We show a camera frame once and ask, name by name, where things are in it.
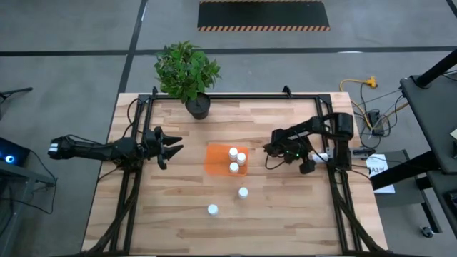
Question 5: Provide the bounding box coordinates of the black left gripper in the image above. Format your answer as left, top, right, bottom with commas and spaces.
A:
142, 126, 185, 171

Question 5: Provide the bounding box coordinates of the orange translucent plastic basket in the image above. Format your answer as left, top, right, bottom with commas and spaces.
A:
204, 142, 250, 178

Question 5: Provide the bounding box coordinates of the black plant pot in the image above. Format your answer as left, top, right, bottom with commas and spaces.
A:
184, 91, 211, 121

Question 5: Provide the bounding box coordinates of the small green leafy tree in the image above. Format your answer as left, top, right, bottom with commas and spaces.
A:
153, 40, 222, 104

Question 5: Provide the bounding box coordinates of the black power strip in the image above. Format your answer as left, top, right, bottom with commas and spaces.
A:
367, 109, 386, 137

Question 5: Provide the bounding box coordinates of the white paper label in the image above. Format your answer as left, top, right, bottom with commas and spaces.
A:
366, 153, 396, 194

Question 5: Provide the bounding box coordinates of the black cart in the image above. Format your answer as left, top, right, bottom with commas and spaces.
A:
398, 73, 457, 176

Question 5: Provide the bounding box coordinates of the black mat with hazard stripes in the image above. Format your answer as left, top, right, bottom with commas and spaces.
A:
196, 0, 331, 33

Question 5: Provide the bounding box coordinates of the black computer with blue light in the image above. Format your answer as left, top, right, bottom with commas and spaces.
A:
0, 137, 31, 167

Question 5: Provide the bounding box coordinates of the black tripod leg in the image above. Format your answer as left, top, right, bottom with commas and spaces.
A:
0, 86, 34, 103

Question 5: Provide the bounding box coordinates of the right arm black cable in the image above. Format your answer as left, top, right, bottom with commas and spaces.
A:
263, 152, 286, 171

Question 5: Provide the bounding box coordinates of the left gripper black cable loop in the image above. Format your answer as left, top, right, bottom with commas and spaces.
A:
123, 97, 147, 139

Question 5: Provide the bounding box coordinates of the black aluminium rig frame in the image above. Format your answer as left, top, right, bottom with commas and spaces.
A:
81, 85, 388, 257

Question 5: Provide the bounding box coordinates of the yellow extension cord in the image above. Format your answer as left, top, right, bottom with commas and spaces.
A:
338, 76, 410, 131

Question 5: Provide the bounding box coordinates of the thick black post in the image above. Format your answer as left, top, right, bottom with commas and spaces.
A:
413, 48, 457, 89

